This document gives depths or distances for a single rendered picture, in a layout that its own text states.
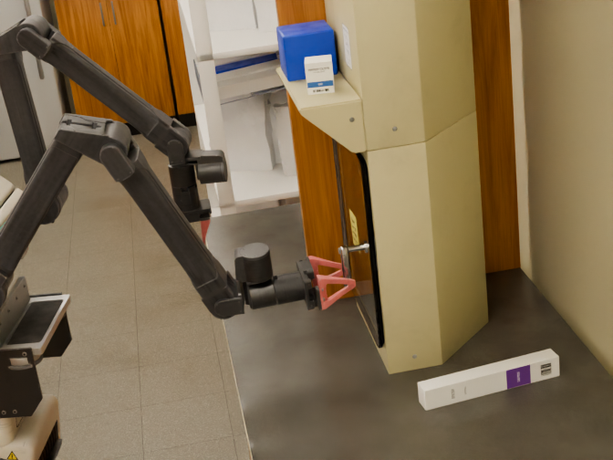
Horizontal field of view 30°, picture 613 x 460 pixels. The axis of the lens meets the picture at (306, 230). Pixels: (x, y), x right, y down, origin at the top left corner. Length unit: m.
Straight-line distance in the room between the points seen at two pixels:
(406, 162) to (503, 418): 0.50
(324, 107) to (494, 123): 0.60
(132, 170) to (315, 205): 0.60
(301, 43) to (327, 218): 0.48
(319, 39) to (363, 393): 0.69
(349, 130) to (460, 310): 0.48
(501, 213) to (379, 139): 0.61
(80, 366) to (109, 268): 0.92
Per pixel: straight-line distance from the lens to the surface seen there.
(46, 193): 2.12
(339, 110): 2.07
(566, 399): 2.20
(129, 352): 4.59
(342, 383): 2.29
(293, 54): 2.23
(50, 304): 2.59
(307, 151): 2.48
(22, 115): 2.55
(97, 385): 4.41
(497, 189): 2.61
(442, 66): 2.16
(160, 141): 2.50
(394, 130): 2.10
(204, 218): 2.56
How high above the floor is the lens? 2.09
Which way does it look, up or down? 23 degrees down
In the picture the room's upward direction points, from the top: 7 degrees counter-clockwise
